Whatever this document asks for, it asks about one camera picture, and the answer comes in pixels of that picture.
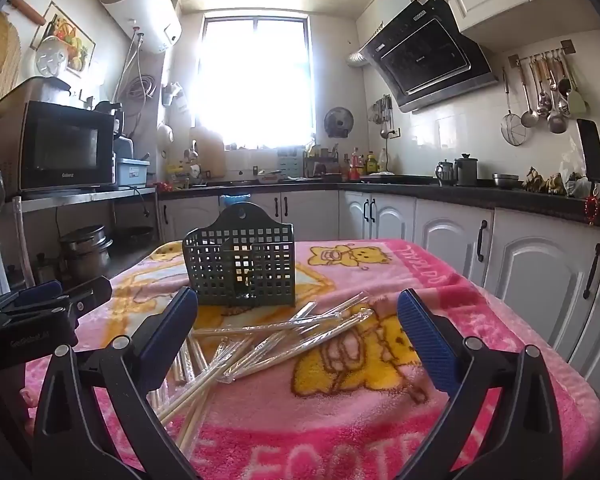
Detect white water heater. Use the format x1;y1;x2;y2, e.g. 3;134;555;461
98;0;182;56

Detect black wok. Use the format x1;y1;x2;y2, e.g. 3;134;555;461
112;226;155;248

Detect grey lidded metal mug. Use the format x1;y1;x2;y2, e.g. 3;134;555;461
454;153;479;187

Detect teal plastic rack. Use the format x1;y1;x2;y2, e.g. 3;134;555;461
277;147;303;178

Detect black smartphone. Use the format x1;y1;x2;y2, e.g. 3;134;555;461
576;118;600;184

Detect clear plastic bag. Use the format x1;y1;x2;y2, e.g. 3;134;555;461
560;160;591;198

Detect grey plastic box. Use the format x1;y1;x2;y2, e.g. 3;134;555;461
116;157;151;187

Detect group of condiment bottles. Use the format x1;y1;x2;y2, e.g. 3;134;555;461
347;147;390;181

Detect row of hanging cooking utensils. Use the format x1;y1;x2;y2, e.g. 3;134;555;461
500;50;588;147

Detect small dark wall fan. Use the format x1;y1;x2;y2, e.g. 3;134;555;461
323;106;354;138

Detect white plastic steamer plate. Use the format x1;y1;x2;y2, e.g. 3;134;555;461
34;36;69;78

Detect black microwave oven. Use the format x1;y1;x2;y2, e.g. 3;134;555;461
19;100;117;192

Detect wooden cutting board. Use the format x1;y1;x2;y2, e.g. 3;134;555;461
189;127;227;178

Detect black range hood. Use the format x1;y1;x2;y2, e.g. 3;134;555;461
357;0;499;113

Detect pink bear printed blanket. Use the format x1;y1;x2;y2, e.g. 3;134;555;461
22;239;600;480

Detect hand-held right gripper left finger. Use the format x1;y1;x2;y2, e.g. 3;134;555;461
32;286;199;480

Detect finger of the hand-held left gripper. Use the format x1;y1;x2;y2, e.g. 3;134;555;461
0;280;63;311
55;276;113;317

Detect small hanging kitchen tools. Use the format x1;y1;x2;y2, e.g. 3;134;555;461
370;95;393;138

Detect dark green plastic utensil basket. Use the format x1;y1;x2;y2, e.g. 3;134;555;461
182;201;297;308

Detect stainless steel pot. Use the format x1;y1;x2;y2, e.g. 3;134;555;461
59;225;113;283

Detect ginger roots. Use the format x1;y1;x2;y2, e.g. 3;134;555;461
522;166;566;195

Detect bunch of chopsticks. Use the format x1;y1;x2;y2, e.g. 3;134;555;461
150;296;381;453

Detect wooden rolling pin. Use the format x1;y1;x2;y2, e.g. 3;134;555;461
7;0;47;26

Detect white lower cabinets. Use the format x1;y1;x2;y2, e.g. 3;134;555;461
157;190;600;411

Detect fruit wall poster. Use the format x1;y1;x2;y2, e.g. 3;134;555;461
30;1;97;78

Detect red hanging charm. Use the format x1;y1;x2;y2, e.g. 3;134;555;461
585;182;600;228

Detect black kitchen countertop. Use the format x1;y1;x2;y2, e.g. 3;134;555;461
155;175;600;233

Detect bright kitchen window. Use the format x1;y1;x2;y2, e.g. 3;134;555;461
196;10;313;150

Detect steel shelf rack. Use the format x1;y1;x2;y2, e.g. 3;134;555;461
5;185;158;291

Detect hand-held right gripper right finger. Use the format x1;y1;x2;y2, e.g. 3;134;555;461
397;287;568;480

